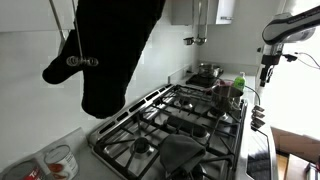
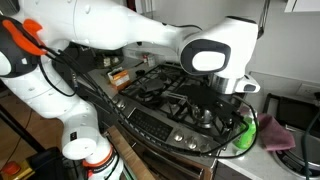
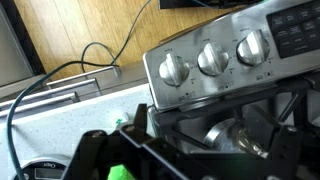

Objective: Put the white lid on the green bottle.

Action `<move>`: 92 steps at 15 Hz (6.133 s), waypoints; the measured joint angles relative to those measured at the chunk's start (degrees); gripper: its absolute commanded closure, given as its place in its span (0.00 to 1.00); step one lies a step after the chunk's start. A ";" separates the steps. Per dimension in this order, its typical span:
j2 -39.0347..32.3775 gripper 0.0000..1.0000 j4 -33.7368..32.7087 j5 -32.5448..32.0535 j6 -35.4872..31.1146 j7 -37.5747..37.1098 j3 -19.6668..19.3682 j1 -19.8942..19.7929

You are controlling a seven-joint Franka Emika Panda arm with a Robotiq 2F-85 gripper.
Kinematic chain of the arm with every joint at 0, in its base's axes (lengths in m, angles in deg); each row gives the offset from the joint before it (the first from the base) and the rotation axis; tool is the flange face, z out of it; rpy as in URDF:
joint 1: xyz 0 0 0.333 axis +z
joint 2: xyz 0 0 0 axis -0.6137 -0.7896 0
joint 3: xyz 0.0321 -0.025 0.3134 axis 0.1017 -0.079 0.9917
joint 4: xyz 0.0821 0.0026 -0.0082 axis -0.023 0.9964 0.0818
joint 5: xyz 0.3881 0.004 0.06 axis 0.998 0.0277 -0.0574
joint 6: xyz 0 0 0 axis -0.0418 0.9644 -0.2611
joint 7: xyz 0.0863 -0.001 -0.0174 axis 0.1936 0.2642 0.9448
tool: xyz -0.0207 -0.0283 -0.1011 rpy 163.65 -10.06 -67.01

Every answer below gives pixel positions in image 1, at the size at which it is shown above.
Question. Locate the grey cloth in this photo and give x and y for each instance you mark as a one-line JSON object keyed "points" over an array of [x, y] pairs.
{"points": [[181, 151]]}

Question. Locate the hanging steel ladle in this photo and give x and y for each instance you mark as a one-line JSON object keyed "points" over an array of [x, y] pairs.
{"points": [[200, 40]]}

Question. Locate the red tomato can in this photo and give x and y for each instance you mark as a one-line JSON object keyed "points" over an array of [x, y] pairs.
{"points": [[23, 171]]}

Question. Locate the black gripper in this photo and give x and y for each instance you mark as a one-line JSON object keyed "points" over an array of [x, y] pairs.
{"points": [[270, 60]]}

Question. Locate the black oven mitt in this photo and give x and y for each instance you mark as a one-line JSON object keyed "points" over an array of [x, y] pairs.
{"points": [[110, 50]]}

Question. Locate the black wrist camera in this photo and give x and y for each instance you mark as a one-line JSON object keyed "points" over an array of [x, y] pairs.
{"points": [[289, 57]]}

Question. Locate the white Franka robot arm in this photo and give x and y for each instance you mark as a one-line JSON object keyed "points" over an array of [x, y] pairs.
{"points": [[290, 28]]}

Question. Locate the green bottle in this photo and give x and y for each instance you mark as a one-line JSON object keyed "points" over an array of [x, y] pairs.
{"points": [[239, 84]]}

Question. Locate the stainless steel saucepan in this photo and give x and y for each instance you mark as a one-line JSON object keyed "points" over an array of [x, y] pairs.
{"points": [[226, 100]]}

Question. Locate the wooden board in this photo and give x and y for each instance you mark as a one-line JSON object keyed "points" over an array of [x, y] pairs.
{"points": [[296, 143]]}

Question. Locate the white tomato can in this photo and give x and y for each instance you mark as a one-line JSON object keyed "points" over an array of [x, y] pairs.
{"points": [[61, 161]]}

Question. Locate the black hot plate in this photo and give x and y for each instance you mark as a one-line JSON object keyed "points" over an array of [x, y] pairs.
{"points": [[198, 80]]}

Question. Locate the steel spiral whisk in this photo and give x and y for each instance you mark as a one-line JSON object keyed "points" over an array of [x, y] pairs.
{"points": [[81, 61]]}

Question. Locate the stainless steel gas range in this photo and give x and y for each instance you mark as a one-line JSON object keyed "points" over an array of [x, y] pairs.
{"points": [[156, 110]]}

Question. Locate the white bottle lid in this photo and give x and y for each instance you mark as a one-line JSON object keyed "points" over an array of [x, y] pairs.
{"points": [[242, 74]]}

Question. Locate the round steel lidded pot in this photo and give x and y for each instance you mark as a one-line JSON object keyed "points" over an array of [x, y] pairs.
{"points": [[208, 69]]}

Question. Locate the small steel measuring cup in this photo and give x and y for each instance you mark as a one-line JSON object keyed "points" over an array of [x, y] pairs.
{"points": [[188, 41]]}

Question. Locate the silver range knob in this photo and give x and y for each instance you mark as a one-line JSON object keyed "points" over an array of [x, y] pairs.
{"points": [[257, 123], [258, 108], [258, 114]]}

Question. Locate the purple cloth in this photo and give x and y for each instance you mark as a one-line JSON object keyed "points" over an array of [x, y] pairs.
{"points": [[224, 82]]}

